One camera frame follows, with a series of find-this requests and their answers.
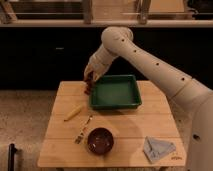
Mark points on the black chair back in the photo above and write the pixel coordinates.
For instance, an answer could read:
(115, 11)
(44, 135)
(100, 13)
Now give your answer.
(11, 154)

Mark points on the wooden table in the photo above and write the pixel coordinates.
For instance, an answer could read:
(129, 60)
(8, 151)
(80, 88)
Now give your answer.
(153, 118)

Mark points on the grey folded cloth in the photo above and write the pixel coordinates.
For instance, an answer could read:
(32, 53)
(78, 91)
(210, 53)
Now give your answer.
(155, 149)

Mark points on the wooden shelf frame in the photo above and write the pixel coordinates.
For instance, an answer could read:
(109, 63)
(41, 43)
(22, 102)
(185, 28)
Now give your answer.
(103, 13)

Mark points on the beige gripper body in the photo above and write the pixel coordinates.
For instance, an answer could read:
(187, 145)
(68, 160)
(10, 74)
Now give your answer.
(99, 63)

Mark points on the dark purple bowl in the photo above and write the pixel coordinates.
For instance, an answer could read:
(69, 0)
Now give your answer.
(100, 141)

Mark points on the dark purple grapes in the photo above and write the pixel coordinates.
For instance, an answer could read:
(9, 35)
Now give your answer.
(89, 86)

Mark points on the green rectangular tray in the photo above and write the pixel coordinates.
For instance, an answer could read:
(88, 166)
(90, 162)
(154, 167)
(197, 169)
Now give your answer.
(115, 92)

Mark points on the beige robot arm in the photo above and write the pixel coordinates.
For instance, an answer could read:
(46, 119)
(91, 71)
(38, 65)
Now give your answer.
(191, 95)

